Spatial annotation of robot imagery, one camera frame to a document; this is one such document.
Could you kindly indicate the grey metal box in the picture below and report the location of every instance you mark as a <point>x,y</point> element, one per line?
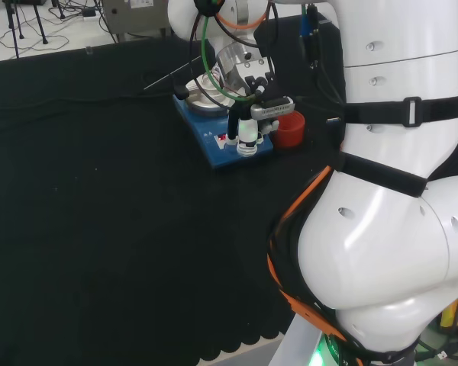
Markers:
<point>135,15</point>

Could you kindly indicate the black cloth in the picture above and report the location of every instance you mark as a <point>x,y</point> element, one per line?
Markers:
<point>118,228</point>

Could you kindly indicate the black tripod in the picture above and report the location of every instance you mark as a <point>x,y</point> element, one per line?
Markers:
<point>19,23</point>

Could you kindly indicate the thin metal probe rod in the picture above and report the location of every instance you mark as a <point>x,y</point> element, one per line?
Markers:
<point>164,78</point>

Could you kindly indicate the yellow stop button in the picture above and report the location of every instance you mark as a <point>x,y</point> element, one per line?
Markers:
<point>452,312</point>

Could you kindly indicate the black knob block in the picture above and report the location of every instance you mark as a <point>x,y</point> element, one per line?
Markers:
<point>181,91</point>

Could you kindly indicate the heater with blue base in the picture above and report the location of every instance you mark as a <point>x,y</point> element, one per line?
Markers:
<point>213,152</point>

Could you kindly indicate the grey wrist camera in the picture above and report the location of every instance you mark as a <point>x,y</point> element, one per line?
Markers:
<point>273,108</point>

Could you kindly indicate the red ribbed plastic cup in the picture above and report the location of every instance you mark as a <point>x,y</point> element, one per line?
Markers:
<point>288,131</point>

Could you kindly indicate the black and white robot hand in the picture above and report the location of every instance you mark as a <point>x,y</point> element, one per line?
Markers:
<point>247,129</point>

